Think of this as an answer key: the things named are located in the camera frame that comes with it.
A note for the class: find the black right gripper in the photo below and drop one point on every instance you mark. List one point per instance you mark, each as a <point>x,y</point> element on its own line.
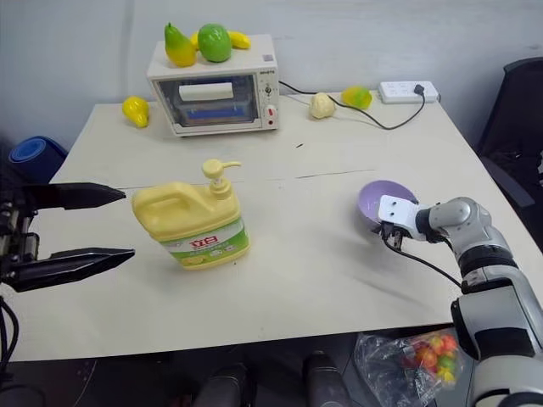
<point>392,235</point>

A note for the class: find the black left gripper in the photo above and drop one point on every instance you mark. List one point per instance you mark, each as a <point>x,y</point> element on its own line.
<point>17,237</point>

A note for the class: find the purple plastic bowl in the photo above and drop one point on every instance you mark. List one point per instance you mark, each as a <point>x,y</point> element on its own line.
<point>373,199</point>

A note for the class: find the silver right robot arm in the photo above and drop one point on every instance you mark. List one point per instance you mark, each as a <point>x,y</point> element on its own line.
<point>500,305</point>

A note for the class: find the yellow pump dispenser bottle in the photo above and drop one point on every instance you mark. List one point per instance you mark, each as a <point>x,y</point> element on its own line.
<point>191,220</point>

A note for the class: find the blue rolled mat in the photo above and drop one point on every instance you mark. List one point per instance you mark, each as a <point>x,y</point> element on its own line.
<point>36,157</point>

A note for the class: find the yellow toy pepper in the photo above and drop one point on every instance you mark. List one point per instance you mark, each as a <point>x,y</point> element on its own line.
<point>136,111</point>

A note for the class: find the yellow green toy mango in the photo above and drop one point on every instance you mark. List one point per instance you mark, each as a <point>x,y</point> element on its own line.
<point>356,97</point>

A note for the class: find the cream toy garlic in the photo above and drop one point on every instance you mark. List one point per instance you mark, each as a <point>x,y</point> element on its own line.
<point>321,106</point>

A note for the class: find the white power strip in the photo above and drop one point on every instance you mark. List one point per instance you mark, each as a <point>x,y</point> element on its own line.
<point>399,93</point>

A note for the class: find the plastic bag of toy fruits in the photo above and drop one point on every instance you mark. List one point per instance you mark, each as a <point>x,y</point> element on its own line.
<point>415,364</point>

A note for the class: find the black power plug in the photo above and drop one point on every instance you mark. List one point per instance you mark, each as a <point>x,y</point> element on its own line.
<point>419,90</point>

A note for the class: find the dark rounded shape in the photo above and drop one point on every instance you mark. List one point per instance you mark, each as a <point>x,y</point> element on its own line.
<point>324,381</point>
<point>231,388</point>

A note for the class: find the black office chair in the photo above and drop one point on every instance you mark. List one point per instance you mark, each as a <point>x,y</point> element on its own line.
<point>513,140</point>

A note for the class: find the white toaster oven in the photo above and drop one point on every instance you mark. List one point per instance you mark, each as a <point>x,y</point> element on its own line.
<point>212,102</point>

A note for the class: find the green yellow toy pear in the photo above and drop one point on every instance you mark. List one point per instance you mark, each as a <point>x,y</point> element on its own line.
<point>178,48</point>

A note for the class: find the small yellow toy fruit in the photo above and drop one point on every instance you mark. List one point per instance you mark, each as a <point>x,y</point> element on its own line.
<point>194,41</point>

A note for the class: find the green toy apple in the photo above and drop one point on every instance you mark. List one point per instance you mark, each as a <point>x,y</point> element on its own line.
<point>214,42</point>

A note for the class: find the yellow toy lemon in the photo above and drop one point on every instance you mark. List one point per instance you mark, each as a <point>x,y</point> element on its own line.
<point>239,40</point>

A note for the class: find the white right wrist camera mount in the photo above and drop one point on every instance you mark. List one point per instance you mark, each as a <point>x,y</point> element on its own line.
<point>394,210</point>

